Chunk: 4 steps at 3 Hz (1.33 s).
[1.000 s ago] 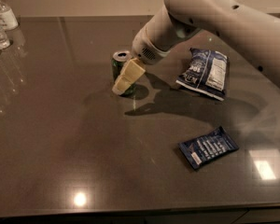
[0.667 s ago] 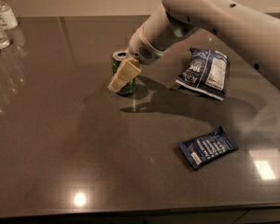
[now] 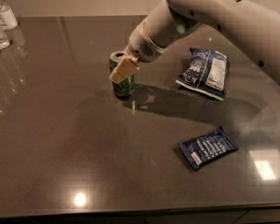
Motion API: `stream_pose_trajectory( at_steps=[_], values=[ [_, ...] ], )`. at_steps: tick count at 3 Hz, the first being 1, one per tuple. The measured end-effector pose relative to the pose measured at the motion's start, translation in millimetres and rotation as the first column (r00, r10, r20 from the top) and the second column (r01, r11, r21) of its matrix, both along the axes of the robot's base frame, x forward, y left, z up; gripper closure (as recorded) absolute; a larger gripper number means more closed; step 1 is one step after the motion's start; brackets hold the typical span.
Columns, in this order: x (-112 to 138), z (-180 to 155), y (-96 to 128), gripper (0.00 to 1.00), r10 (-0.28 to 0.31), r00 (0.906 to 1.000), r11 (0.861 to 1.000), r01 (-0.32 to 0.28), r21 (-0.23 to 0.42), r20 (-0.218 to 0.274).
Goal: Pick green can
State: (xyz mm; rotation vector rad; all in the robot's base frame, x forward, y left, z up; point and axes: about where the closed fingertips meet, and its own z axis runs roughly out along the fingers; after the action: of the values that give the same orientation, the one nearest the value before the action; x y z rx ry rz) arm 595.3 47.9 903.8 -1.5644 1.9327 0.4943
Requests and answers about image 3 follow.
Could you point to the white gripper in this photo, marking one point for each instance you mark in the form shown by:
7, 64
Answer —
142, 48

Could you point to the green soda can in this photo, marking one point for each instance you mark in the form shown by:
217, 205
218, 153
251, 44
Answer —
125, 88

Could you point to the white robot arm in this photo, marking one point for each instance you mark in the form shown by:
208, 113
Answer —
252, 28

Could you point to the blue white chip bag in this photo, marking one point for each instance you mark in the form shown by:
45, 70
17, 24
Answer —
207, 73

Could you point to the dark blue snack packet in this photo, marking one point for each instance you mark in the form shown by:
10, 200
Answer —
207, 148

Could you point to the white pump sanitizer bottle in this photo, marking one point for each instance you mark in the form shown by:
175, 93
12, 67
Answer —
7, 17

